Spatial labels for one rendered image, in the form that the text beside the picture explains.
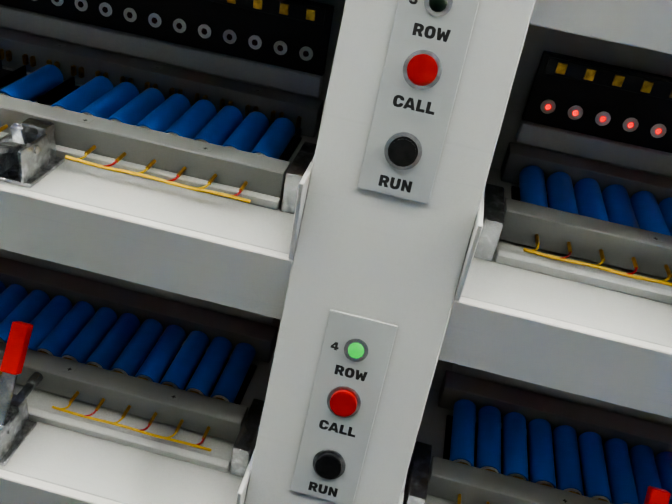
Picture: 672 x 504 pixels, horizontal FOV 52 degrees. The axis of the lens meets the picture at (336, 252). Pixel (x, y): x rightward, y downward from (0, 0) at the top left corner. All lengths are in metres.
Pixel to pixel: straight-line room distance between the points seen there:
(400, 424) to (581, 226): 0.17
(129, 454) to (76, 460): 0.04
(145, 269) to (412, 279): 0.16
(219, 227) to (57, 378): 0.20
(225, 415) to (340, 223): 0.20
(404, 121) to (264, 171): 0.11
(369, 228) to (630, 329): 0.16
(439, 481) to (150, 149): 0.30
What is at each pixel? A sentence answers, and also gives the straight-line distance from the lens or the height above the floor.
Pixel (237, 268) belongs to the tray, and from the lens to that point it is 0.41.
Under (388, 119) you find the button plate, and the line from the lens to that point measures 0.38.
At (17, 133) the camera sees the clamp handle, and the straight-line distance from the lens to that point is 0.46.
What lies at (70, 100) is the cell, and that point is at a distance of 0.53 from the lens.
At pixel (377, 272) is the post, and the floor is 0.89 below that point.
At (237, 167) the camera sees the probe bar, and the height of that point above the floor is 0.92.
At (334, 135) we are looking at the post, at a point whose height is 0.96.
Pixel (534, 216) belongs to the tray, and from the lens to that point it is 0.46.
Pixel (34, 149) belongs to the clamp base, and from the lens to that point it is 0.46.
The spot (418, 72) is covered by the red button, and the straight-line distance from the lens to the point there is 0.37.
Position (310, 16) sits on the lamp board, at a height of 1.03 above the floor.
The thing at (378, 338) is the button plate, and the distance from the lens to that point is 0.40.
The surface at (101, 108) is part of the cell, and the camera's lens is 0.52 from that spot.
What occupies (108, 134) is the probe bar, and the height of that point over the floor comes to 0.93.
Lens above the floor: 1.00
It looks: 15 degrees down
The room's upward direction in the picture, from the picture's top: 12 degrees clockwise
